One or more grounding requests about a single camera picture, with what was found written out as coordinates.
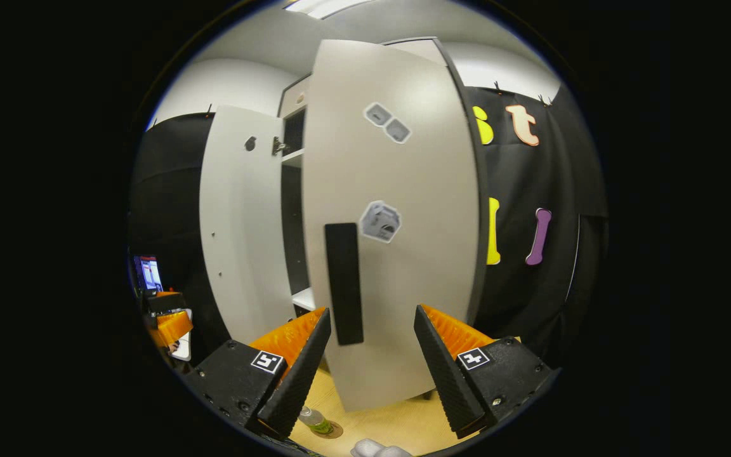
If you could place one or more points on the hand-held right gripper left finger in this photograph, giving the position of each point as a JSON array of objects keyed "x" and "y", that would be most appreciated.
[{"x": 296, "y": 381}]

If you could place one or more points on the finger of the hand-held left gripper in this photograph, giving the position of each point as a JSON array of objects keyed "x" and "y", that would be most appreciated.
[
  {"x": 164, "y": 303},
  {"x": 174, "y": 327}
]

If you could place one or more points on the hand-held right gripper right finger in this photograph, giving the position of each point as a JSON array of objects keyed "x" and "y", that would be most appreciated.
[{"x": 448, "y": 381}]

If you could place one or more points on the green label plastic bottle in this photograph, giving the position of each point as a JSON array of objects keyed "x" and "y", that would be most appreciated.
[{"x": 318, "y": 422}]

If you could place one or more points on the round brown coaster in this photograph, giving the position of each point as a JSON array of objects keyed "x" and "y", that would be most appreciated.
[{"x": 337, "y": 431}]

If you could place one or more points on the grey cabinet door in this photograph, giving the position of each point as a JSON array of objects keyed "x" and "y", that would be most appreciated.
[
  {"x": 238, "y": 241},
  {"x": 416, "y": 285}
]

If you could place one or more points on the white cabinet shelf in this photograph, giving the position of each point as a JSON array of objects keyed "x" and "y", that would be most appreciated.
[
  {"x": 303, "y": 299},
  {"x": 292, "y": 154}
]

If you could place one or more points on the grey cabinet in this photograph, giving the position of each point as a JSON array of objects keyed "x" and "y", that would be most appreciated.
[{"x": 294, "y": 222}]

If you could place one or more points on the metal door hinge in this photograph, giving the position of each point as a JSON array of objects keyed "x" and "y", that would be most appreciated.
[{"x": 278, "y": 146}]

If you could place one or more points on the grey cabinet drawer front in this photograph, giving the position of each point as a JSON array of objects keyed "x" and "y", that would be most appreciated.
[{"x": 299, "y": 101}]

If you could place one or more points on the computer monitor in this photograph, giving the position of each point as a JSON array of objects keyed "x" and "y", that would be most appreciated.
[{"x": 150, "y": 274}]

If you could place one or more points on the black backdrop cloth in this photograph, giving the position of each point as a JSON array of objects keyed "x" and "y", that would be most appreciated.
[{"x": 518, "y": 178}]

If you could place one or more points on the large ceiling light panel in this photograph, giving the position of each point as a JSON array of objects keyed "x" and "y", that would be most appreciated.
[{"x": 318, "y": 6}]

